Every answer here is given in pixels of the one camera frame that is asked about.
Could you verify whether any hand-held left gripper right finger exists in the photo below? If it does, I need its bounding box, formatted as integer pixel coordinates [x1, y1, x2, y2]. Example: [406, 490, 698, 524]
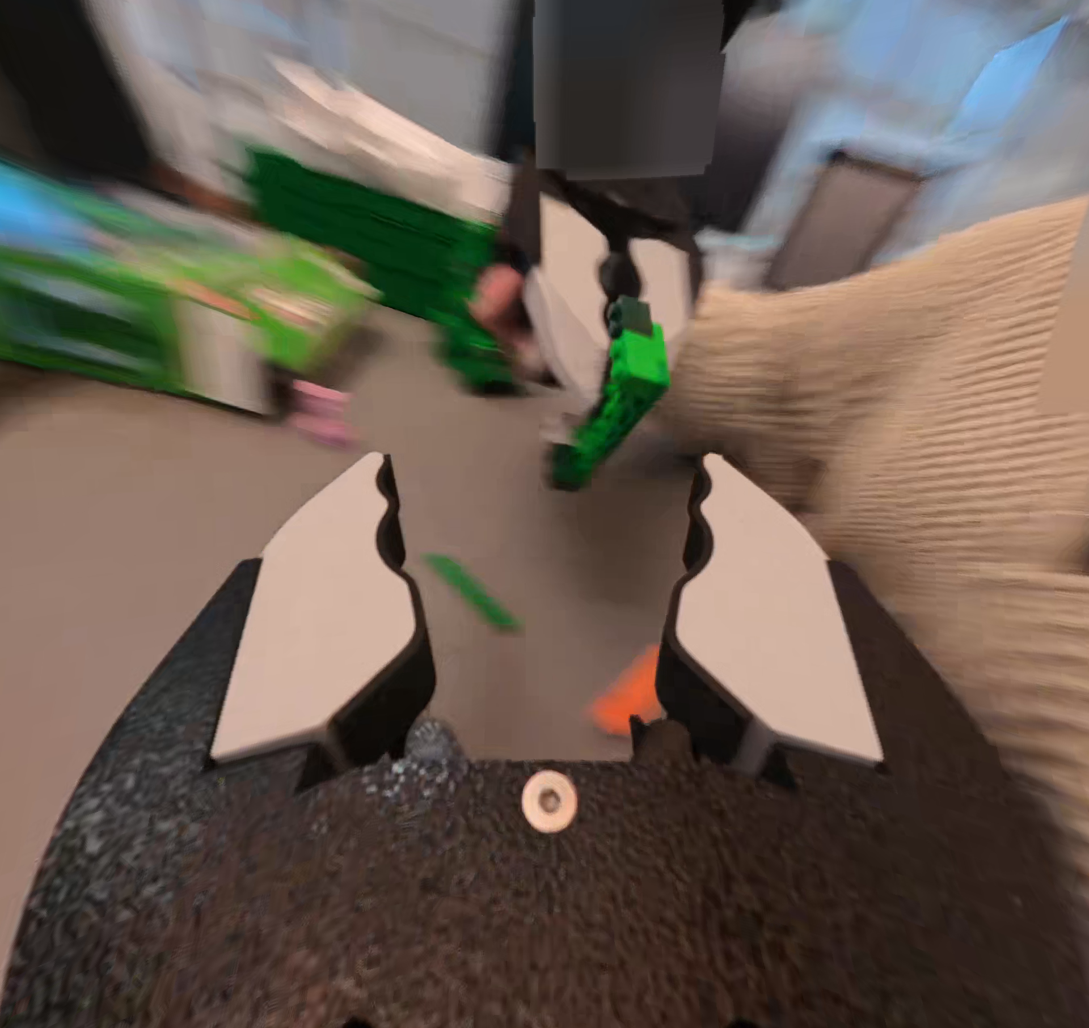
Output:
[655, 452, 886, 791]

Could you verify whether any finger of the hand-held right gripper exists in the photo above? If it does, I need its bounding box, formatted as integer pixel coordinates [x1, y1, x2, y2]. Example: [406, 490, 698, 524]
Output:
[521, 266, 614, 387]

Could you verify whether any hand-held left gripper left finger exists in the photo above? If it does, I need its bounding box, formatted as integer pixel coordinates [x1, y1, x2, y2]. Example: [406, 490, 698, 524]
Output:
[208, 452, 437, 791]

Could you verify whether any green lego assembly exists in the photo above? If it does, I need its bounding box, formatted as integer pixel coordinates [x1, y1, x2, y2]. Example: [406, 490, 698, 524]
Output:
[547, 297, 673, 493]

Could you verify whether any thin green lego plate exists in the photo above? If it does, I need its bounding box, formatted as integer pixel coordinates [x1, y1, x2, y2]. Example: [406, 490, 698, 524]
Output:
[421, 553, 522, 632]

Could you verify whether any person's right forearm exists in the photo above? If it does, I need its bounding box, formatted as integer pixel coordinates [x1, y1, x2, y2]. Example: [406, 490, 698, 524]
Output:
[659, 194, 1089, 876]

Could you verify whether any pink lego pig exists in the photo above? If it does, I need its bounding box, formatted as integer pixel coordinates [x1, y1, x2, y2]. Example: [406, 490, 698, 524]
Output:
[292, 380, 352, 448]

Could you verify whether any green lego box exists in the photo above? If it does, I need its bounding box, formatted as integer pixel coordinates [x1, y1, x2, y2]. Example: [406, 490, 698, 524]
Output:
[0, 143, 522, 417]

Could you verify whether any person's right hand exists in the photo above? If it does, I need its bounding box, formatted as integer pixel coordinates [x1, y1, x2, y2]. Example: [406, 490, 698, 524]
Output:
[470, 265, 530, 350]

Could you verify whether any orange brick separator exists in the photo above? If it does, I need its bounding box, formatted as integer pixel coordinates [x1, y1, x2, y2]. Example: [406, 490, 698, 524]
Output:
[591, 645, 666, 737]

